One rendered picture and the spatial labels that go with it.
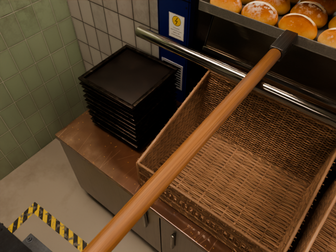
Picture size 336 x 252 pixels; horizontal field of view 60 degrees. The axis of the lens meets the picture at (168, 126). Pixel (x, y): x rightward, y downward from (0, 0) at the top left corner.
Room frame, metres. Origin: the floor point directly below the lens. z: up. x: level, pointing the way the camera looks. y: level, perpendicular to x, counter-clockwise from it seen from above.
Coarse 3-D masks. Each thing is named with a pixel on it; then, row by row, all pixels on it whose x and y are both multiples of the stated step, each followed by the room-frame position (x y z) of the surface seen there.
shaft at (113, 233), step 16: (272, 48) 0.57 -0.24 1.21; (256, 64) 0.51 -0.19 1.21; (272, 64) 0.52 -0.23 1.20; (256, 80) 0.47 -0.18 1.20; (240, 96) 0.41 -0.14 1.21; (224, 112) 0.37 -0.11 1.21; (208, 128) 0.33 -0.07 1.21; (192, 144) 0.29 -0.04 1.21; (176, 160) 0.26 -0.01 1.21; (160, 176) 0.23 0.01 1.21; (144, 192) 0.21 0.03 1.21; (160, 192) 0.21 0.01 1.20; (128, 208) 0.18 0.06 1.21; (144, 208) 0.18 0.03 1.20; (112, 224) 0.16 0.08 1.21; (128, 224) 0.16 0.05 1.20; (96, 240) 0.14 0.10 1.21; (112, 240) 0.14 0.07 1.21
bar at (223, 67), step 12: (144, 36) 0.69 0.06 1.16; (156, 36) 0.68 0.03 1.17; (168, 48) 0.64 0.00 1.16; (180, 48) 0.62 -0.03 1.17; (192, 60) 0.59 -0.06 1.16; (204, 60) 0.58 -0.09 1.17; (216, 60) 0.57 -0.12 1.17; (216, 72) 0.55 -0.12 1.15; (228, 72) 0.53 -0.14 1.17; (240, 72) 0.53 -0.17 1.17; (264, 84) 0.49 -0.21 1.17; (276, 96) 0.46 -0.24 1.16; (288, 96) 0.45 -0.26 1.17; (300, 96) 0.45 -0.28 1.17; (300, 108) 0.42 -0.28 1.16; (312, 108) 0.42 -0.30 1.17; (324, 108) 0.41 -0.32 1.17; (324, 120) 0.39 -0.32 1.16
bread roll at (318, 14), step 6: (294, 6) 0.75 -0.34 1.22; (300, 6) 0.74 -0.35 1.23; (306, 6) 0.73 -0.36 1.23; (312, 6) 0.72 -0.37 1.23; (318, 6) 0.72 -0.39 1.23; (300, 12) 0.72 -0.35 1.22; (306, 12) 0.71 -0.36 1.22; (312, 12) 0.71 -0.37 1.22; (318, 12) 0.70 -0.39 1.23; (324, 12) 0.71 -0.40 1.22; (312, 18) 0.70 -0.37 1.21; (318, 18) 0.70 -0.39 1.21; (324, 18) 0.70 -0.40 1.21; (318, 24) 0.69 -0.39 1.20; (324, 24) 0.70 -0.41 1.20
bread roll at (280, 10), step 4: (256, 0) 0.81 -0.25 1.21; (260, 0) 0.79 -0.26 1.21; (264, 0) 0.79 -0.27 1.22; (268, 0) 0.78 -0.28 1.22; (272, 0) 0.78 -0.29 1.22; (276, 0) 0.77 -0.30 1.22; (280, 0) 0.77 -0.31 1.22; (284, 0) 0.77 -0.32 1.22; (288, 0) 0.78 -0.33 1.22; (272, 4) 0.77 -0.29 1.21; (276, 4) 0.77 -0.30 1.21; (280, 4) 0.77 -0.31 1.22; (284, 4) 0.77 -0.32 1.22; (288, 4) 0.77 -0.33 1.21; (276, 8) 0.76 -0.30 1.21; (280, 8) 0.76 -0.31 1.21; (284, 8) 0.76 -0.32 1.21; (288, 8) 0.77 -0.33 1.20; (280, 12) 0.76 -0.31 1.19; (284, 12) 0.76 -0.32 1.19
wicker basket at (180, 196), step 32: (192, 96) 0.85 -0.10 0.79; (224, 96) 0.86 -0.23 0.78; (256, 96) 0.81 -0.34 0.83; (192, 128) 0.85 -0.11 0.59; (224, 128) 0.81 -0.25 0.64; (256, 128) 0.75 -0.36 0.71; (288, 128) 0.70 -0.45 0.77; (320, 128) 0.65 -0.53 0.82; (160, 160) 0.67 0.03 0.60; (192, 160) 0.68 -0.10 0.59; (224, 160) 0.67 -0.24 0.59; (256, 160) 0.68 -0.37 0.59; (288, 160) 0.64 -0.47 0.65; (320, 160) 0.60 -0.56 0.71; (192, 192) 0.53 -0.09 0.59; (224, 192) 0.53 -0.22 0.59; (256, 192) 0.53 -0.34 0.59; (288, 192) 0.53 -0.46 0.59; (224, 224) 0.35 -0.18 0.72; (256, 224) 0.40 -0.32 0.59; (288, 224) 0.41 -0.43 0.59
